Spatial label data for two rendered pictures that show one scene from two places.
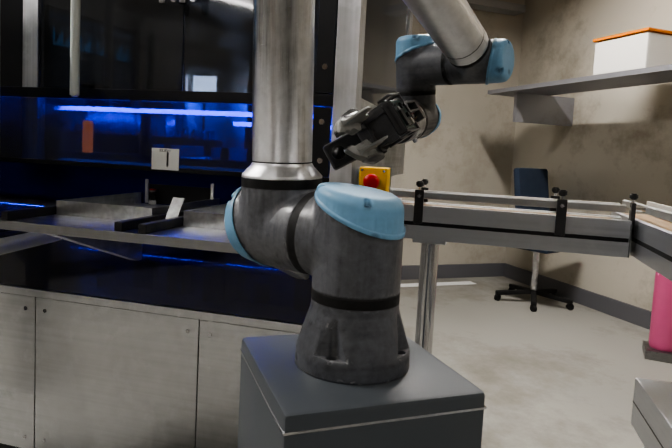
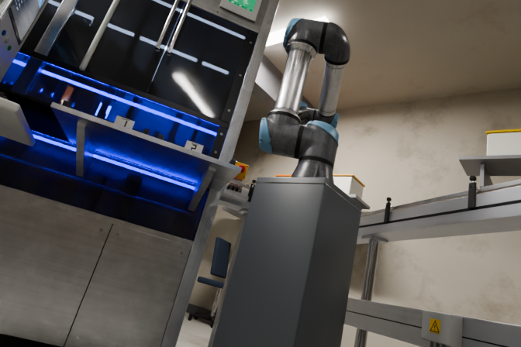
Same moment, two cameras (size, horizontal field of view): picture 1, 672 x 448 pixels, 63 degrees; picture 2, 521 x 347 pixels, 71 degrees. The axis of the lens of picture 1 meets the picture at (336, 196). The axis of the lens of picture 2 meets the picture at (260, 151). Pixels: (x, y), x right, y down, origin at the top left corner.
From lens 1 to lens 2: 91 cm
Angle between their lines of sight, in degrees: 37
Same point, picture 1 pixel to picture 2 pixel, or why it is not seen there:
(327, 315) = (315, 163)
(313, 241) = (312, 136)
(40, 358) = not seen: outside the picture
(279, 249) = (292, 139)
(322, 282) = (314, 152)
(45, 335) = not seen: outside the picture
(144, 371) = (53, 253)
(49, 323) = not seen: outside the picture
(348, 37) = (243, 102)
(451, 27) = (334, 97)
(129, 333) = (52, 224)
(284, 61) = (301, 76)
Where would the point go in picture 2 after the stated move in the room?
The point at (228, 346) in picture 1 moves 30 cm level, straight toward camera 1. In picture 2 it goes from (128, 244) to (160, 250)
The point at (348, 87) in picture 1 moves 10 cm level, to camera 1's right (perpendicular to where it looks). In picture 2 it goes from (238, 123) to (254, 131)
